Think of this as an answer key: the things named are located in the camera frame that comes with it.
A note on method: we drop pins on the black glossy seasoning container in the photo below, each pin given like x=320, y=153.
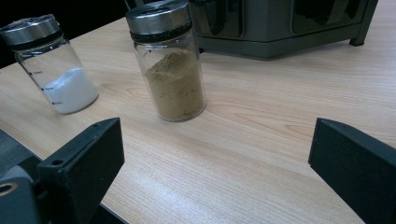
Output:
x=218, y=15

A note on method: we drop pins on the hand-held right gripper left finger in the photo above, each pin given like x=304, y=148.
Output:
x=84, y=168

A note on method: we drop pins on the glass jar with white powder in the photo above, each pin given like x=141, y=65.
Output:
x=71, y=93

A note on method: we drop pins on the dark grey machine housing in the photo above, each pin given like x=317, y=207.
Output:
x=267, y=21

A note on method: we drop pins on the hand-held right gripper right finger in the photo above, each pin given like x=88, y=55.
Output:
x=358, y=168

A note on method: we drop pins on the glass jar with brown powder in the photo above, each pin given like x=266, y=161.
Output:
x=176, y=90

